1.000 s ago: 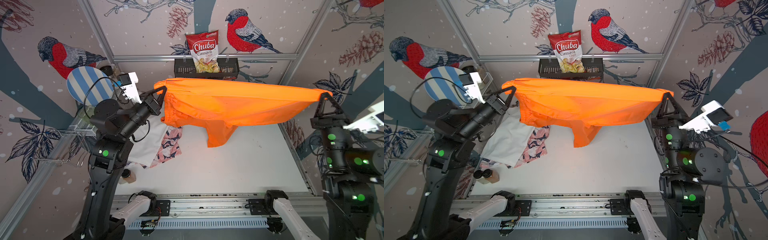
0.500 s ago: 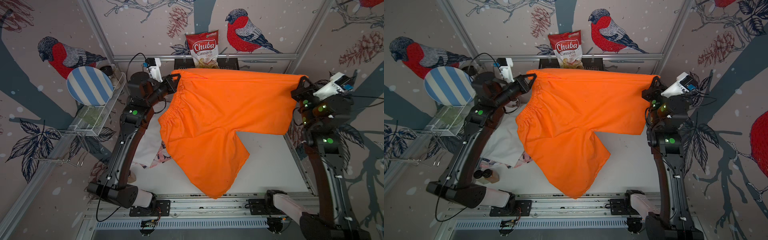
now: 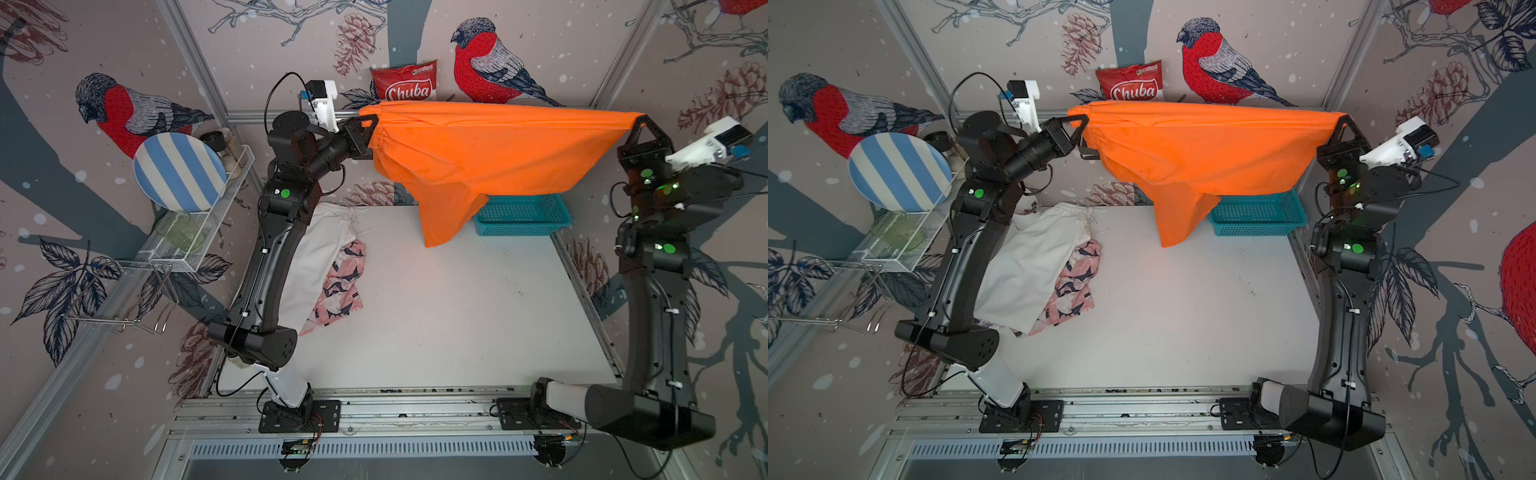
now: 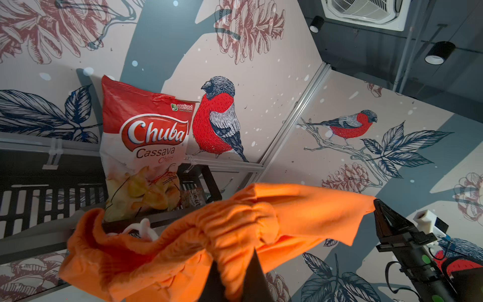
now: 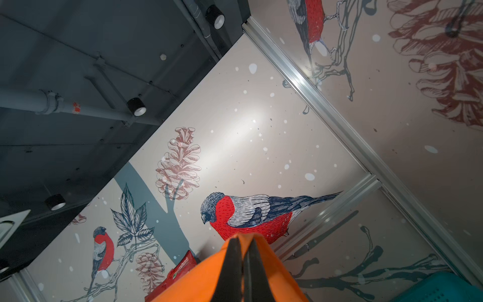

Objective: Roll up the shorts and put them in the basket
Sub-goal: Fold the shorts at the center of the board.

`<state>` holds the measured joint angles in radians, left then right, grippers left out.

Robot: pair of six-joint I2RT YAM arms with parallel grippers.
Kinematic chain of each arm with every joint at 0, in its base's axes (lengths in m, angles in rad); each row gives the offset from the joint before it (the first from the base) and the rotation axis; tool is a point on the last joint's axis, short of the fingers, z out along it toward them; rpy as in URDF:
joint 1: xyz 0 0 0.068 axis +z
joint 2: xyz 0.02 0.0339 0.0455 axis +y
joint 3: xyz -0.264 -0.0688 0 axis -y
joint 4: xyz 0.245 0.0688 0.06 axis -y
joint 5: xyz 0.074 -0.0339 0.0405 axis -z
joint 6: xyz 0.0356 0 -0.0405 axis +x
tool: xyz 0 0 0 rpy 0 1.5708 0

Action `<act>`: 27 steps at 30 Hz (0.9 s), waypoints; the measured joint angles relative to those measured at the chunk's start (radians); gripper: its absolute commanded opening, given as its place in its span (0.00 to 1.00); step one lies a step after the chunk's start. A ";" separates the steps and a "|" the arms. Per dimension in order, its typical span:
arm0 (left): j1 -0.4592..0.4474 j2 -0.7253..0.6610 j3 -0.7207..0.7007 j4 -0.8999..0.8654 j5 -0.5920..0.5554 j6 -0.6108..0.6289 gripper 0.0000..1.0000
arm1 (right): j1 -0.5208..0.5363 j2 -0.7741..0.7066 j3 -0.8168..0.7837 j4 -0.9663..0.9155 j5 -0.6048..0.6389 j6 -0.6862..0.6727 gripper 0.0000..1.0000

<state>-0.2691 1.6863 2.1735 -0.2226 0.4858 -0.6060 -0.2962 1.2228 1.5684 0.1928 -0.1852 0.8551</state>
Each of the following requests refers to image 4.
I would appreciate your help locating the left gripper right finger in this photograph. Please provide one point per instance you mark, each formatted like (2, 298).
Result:
(255, 285)

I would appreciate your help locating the black ceiling spotlight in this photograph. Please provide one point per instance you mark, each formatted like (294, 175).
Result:
(316, 24)
(439, 53)

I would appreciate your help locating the black wire wall basket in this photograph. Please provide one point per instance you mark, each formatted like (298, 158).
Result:
(40, 207)

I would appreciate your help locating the orange shorts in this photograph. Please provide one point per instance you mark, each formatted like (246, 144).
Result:
(276, 222)

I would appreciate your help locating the red Chuba chips bag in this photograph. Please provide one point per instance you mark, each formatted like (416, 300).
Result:
(144, 140)

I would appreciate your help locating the ceiling air vent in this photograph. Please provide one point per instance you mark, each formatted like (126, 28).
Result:
(381, 14)

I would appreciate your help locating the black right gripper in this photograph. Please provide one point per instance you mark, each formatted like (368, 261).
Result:
(456, 279)

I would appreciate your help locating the small snack packet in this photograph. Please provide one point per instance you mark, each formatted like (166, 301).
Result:
(192, 195)

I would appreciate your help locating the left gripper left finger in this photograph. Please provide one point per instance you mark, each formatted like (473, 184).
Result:
(214, 290)

